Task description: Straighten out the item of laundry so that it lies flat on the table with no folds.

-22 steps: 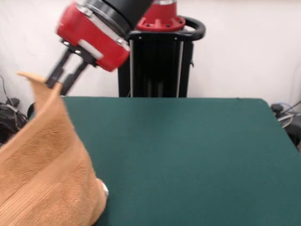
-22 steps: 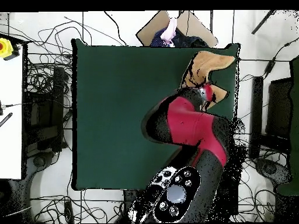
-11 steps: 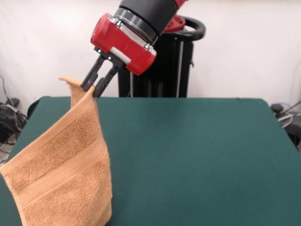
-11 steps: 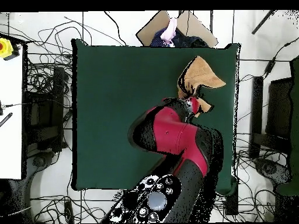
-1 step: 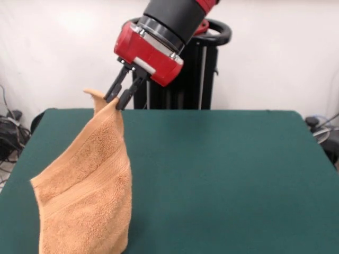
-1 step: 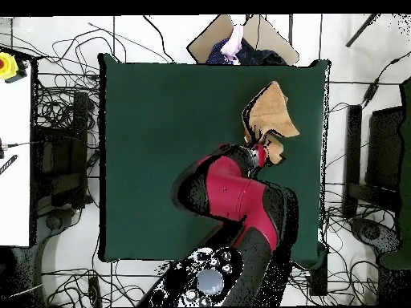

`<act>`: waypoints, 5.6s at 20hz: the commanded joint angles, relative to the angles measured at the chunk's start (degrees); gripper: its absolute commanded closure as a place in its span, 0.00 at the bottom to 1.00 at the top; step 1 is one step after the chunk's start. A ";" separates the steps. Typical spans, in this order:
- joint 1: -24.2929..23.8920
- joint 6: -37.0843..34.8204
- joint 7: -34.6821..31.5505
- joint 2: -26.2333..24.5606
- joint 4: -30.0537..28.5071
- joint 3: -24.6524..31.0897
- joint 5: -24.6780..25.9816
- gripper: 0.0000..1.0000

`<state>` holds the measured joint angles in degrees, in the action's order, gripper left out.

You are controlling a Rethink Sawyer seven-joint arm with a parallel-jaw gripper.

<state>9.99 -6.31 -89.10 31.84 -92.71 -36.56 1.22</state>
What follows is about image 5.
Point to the orange terry towel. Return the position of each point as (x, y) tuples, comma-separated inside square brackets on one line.
[(87, 198)]

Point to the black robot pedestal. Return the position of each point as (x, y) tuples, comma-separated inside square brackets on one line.
[(185, 87)]

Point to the dark green table cloth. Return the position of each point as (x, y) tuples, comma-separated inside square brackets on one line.
[(238, 172)]

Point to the small black adapter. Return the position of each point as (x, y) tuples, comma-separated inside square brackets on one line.
[(14, 114)]

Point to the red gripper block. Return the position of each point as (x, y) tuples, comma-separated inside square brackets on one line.
[(148, 53)]

